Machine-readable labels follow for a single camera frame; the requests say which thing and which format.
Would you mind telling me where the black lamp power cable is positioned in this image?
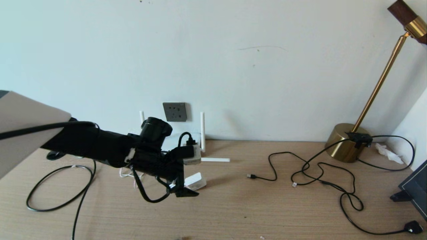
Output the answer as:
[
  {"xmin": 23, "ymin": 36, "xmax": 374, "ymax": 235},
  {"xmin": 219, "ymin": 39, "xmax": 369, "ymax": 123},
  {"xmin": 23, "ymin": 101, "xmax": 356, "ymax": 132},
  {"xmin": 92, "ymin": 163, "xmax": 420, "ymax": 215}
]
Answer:
[{"xmin": 292, "ymin": 135, "xmax": 423, "ymax": 235}]

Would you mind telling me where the black ethernet cable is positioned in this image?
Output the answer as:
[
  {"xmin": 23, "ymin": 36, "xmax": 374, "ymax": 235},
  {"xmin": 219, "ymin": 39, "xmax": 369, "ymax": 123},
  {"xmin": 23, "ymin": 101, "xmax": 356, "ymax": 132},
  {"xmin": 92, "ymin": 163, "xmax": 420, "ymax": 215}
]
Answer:
[{"xmin": 27, "ymin": 159, "xmax": 97, "ymax": 240}]

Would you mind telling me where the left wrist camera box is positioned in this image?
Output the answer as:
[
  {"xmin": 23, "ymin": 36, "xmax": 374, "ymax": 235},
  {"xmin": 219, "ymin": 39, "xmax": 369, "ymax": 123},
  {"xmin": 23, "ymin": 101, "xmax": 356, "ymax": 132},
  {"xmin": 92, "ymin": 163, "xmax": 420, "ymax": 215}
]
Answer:
[{"xmin": 182, "ymin": 144, "xmax": 202, "ymax": 166}]

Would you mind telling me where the crumpled white tissue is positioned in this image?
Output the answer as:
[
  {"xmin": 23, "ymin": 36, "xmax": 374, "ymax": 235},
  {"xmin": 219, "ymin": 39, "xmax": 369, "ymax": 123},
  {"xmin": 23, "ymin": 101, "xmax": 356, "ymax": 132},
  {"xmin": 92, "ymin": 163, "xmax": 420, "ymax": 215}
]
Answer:
[{"xmin": 375, "ymin": 143, "xmax": 404, "ymax": 165}]

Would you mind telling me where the white router with four antennas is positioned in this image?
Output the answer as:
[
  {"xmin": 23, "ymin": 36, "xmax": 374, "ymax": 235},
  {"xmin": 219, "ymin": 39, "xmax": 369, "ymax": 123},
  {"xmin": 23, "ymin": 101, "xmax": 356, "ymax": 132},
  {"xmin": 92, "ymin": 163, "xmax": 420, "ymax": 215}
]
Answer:
[{"xmin": 139, "ymin": 111, "xmax": 231, "ymax": 163}]

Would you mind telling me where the grey wall socket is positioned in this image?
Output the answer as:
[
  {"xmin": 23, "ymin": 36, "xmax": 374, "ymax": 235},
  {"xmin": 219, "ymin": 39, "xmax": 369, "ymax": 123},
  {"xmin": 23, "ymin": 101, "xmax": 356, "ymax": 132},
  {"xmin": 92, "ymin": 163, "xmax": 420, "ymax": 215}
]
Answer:
[{"xmin": 163, "ymin": 102, "xmax": 187, "ymax": 122}]

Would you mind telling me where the black left wrist camera cable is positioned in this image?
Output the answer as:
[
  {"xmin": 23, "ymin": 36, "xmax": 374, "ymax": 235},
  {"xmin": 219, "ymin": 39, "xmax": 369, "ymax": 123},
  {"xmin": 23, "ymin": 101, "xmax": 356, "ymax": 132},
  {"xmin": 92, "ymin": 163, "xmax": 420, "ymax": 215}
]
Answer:
[{"xmin": 132, "ymin": 132, "xmax": 198, "ymax": 204}]

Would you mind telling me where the brass desk lamp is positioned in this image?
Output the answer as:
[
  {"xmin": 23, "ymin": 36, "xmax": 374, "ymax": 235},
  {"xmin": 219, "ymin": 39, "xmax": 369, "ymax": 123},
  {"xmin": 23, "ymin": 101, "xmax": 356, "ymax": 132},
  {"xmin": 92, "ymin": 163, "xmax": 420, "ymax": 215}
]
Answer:
[{"xmin": 324, "ymin": 0, "xmax": 427, "ymax": 163}]

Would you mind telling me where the black clip on lamp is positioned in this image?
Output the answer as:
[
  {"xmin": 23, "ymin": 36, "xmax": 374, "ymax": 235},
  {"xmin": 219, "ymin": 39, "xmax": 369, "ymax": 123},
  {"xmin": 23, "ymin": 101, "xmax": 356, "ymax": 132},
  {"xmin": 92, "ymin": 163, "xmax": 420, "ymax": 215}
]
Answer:
[{"xmin": 345, "ymin": 132, "xmax": 373, "ymax": 149}]

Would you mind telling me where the black cable with white tip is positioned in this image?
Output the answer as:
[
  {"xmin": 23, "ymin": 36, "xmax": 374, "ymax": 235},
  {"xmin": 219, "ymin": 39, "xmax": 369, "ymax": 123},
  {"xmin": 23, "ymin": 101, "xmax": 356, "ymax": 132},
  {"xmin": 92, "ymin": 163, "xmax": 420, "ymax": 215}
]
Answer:
[{"xmin": 292, "ymin": 162, "xmax": 356, "ymax": 195}]

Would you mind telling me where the black USB cable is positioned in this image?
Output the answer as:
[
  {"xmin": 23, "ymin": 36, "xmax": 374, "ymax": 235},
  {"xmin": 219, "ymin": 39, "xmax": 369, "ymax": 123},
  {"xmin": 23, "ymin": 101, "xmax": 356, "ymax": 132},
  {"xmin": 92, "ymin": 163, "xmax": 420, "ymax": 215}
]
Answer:
[{"xmin": 247, "ymin": 152, "xmax": 323, "ymax": 183}]

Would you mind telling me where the black plastic stand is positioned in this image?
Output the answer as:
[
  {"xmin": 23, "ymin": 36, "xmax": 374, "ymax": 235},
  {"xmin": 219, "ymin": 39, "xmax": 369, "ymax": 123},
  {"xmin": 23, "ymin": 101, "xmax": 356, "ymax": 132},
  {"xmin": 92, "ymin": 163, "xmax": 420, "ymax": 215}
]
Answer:
[{"xmin": 390, "ymin": 191, "xmax": 411, "ymax": 203}]

